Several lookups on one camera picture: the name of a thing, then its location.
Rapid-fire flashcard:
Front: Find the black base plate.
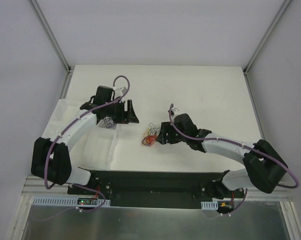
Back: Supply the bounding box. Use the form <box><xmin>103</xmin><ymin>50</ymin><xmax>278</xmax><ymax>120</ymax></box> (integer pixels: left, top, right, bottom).
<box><xmin>67</xmin><ymin>170</ymin><xmax>244</xmax><ymax>207</ymax></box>

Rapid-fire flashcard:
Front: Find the white compartment tray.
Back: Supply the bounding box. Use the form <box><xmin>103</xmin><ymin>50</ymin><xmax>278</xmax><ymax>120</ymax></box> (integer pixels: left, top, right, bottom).
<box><xmin>41</xmin><ymin>99</ymin><xmax>120</xmax><ymax>171</ymax></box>

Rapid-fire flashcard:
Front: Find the white cable duct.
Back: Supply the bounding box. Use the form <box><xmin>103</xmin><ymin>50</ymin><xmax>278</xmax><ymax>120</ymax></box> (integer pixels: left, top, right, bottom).
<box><xmin>200</xmin><ymin>200</ymin><xmax>219</xmax><ymax>211</ymax></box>
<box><xmin>32</xmin><ymin>196</ymin><xmax>111</xmax><ymax>208</ymax></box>

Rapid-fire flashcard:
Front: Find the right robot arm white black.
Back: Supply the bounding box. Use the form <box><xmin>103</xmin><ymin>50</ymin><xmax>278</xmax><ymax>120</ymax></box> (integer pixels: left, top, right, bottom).
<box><xmin>156</xmin><ymin>113</ymin><xmax>288</xmax><ymax>199</ymax></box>

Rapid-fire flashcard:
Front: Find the orange wire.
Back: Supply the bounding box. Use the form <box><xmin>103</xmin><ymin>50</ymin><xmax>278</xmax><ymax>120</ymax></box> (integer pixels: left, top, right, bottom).
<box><xmin>140</xmin><ymin>133</ymin><xmax>159</xmax><ymax>148</ymax></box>

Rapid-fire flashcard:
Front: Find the right white cable duct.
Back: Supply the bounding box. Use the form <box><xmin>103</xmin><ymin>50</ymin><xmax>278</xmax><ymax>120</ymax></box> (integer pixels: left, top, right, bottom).
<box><xmin>200</xmin><ymin>200</ymin><xmax>219</xmax><ymax>211</ymax></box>

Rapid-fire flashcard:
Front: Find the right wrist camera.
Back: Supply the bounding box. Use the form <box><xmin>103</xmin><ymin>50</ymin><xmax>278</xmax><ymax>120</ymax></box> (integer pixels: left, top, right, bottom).
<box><xmin>169</xmin><ymin>106</ymin><xmax>181</xmax><ymax>116</ymax></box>

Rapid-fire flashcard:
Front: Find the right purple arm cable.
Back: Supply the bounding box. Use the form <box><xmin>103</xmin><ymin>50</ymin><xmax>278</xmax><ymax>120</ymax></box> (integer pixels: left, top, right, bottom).
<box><xmin>168</xmin><ymin>103</ymin><xmax>300</xmax><ymax>217</ymax></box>

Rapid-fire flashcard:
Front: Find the left white cable duct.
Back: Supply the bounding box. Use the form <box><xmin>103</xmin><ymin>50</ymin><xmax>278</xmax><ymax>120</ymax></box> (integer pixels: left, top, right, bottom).
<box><xmin>32</xmin><ymin>196</ymin><xmax>111</xmax><ymax>208</ymax></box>

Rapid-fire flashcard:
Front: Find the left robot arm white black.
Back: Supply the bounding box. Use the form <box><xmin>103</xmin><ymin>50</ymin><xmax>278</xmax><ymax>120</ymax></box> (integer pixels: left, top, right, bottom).
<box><xmin>31</xmin><ymin>86</ymin><xmax>139</xmax><ymax>195</ymax></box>

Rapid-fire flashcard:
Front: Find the purple wire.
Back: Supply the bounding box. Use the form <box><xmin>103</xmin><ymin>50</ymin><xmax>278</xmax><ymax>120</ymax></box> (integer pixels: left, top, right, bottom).
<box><xmin>99</xmin><ymin>116</ymin><xmax>117</xmax><ymax>130</ymax></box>

